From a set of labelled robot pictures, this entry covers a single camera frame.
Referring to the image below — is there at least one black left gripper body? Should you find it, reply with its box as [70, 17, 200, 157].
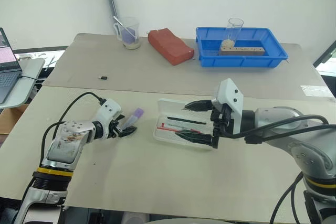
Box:
[108, 114, 126, 138]

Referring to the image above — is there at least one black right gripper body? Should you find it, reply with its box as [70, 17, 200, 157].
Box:
[209, 100, 235, 150]

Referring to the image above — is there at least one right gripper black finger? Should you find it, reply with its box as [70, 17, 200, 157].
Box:
[175, 130, 214, 147]
[183, 99, 214, 112]

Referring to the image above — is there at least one purple-capped test tube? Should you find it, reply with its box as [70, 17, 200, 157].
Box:
[122, 107, 144, 129]

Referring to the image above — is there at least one black marker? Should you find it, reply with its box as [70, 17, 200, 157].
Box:
[166, 115, 208, 126]

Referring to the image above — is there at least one red marker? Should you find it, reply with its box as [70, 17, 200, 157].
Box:
[156, 126, 202, 134]

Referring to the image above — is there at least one red brick-shaped pouch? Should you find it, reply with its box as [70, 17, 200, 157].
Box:
[147, 27, 195, 66]

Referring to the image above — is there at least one wooden block with holes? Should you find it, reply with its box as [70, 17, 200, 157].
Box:
[218, 46, 265, 57]

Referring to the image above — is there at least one clear measuring cup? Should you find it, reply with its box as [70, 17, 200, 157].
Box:
[113, 16, 142, 50]

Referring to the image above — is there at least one clear glass cylinder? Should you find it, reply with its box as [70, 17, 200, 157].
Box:
[223, 17, 245, 48]

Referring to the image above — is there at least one metal stirring rod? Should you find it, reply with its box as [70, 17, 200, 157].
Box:
[113, 16, 138, 39]

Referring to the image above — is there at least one blue plastic bin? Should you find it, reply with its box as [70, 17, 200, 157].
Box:
[195, 26, 289, 68]

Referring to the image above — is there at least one clear tape patch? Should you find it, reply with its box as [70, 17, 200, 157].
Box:
[300, 84, 332, 99]

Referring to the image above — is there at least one brown cardboard box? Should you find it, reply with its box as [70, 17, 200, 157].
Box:
[0, 103, 30, 135]

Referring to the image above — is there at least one dark laptop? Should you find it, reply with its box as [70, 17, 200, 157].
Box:
[0, 27, 23, 104]

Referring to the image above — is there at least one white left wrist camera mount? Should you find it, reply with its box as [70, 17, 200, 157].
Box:
[94, 98, 123, 140]

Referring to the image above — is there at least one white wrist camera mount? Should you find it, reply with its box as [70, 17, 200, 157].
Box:
[214, 78, 245, 134]
[94, 98, 123, 140]

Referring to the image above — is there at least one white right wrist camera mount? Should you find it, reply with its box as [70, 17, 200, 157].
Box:
[214, 78, 245, 134]

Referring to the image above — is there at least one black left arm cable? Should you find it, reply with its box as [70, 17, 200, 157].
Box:
[40, 92, 107, 162]

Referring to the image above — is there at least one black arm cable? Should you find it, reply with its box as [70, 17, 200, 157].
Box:
[40, 92, 107, 162]
[269, 171, 306, 224]
[219, 114, 336, 145]

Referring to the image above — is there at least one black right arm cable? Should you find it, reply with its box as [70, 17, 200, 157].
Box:
[219, 114, 336, 145]

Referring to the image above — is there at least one black lower arm cable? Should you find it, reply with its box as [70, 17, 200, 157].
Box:
[269, 171, 306, 224]

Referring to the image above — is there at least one black laptop cable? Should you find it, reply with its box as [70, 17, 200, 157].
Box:
[17, 74, 44, 82]

